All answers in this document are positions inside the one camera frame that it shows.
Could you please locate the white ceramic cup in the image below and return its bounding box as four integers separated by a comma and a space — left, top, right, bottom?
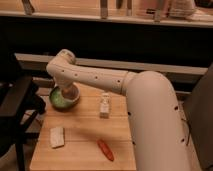
62, 84, 79, 100

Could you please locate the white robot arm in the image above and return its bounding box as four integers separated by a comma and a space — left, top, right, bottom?
46, 49, 191, 171

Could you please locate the green ceramic bowl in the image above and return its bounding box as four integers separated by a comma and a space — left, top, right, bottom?
49, 86, 80, 110

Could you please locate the small white bottle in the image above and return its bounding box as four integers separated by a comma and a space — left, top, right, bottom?
100, 92, 110, 118

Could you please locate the black chair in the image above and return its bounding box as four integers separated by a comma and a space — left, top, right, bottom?
0, 50, 46, 171

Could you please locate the white sponge block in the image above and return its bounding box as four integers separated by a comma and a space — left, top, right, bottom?
50, 127, 65, 148

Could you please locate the dark grey chair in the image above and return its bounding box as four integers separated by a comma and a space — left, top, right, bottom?
183, 63, 213, 171

